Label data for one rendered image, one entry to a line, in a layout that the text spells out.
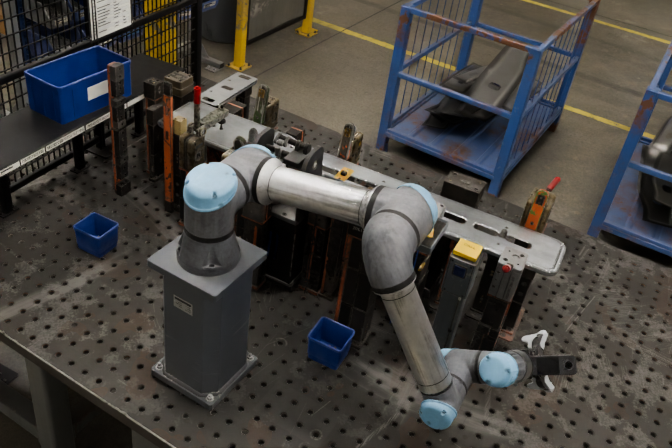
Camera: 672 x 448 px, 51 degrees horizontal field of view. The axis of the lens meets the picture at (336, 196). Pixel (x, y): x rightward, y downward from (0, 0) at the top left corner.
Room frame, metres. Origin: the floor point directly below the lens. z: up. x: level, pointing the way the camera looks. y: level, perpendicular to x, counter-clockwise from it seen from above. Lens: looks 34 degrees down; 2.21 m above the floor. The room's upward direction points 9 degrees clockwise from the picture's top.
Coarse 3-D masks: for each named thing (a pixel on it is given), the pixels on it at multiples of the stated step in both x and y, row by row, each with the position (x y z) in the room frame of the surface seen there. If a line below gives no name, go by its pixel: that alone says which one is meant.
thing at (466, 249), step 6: (462, 240) 1.42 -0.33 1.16; (456, 246) 1.39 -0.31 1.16; (462, 246) 1.40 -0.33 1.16; (468, 246) 1.40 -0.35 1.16; (474, 246) 1.41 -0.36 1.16; (480, 246) 1.41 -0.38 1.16; (456, 252) 1.38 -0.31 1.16; (462, 252) 1.37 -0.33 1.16; (468, 252) 1.38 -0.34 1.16; (474, 252) 1.38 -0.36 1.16; (480, 252) 1.39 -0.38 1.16; (468, 258) 1.36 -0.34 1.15; (474, 258) 1.36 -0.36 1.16
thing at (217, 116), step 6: (222, 108) 2.06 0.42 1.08; (210, 114) 2.02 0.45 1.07; (216, 114) 2.02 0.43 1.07; (222, 114) 2.03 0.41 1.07; (228, 114) 2.07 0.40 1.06; (204, 120) 1.97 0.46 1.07; (210, 120) 1.98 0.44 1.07; (216, 120) 2.00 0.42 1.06; (222, 120) 2.05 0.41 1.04; (192, 126) 1.93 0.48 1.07; (204, 126) 1.94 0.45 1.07; (210, 126) 1.97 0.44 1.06; (198, 132) 1.91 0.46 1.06
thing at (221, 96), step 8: (240, 72) 2.51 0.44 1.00; (224, 80) 2.42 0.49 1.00; (232, 80) 2.43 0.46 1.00; (240, 80) 2.44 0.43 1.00; (248, 80) 2.45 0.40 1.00; (256, 80) 2.46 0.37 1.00; (216, 88) 2.35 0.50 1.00; (232, 88) 2.37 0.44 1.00; (240, 88) 2.38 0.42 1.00; (208, 96) 2.28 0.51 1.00; (216, 96) 2.28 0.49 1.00; (224, 96) 2.29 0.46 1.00; (232, 96) 2.31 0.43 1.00; (216, 104) 2.22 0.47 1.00
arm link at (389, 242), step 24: (384, 216) 1.17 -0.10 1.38; (384, 240) 1.12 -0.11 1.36; (408, 240) 1.13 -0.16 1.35; (384, 264) 1.09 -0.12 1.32; (408, 264) 1.10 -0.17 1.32; (384, 288) 1.07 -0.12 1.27; (408, 288) 1.08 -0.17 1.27; (408, 312) 1.07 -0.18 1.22; (408, 336) 1.05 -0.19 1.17; (432, 336) 1.07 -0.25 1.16; (408, 360) 1.05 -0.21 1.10; (432, 360) 1.04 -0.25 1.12; (432, 384) 1.03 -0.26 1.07; (456, 384) 1.07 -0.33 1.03; (432, 408) 1.00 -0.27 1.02; (456, 408) 1.02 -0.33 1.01
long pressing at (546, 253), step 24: (192, 120) 2.09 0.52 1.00; (240, 120) 2.14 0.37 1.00; (216, 144) 1.95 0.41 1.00; (336, 168) 1.92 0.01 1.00; (360, 168) 1.94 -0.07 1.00; (480, 216) 1.77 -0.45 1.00; (456, 240) 1.65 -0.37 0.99; (480, 240) 1.65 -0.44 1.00; (504, 240) 1.67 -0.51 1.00; (528, 240) 1.69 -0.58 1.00; (552, 240) 1.71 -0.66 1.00; (528, 264) 1.57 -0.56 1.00; (552, 264) 1.59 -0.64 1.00
